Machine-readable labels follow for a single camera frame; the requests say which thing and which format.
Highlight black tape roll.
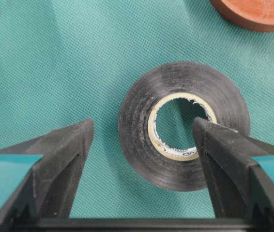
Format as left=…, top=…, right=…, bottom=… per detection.
left=118, top=62, right=250, bottom=191

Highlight green table cloth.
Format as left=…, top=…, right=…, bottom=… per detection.
left=0, top=0, right=274, bottom=218

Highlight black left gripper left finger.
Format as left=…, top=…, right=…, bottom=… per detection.
left=0, top=118, right=94, bottom=232

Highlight red tape roll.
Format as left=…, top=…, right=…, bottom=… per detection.
left=210, top=0, right=274, bottom=32

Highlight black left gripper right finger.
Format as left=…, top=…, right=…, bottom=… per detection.
left=193, top=117, right=274, bottom=232

